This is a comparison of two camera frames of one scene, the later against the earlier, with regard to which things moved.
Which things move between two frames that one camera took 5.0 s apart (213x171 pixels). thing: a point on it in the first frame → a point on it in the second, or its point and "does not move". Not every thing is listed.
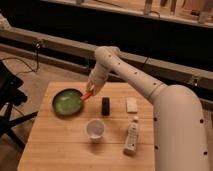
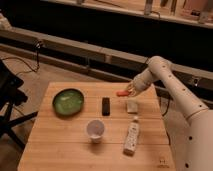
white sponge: (131, 105) does not move
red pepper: (86, 96) → (122, 93)
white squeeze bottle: (131, 141) does not move
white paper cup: (95, 128) does not move
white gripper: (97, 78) → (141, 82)
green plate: (67, 102) does not move
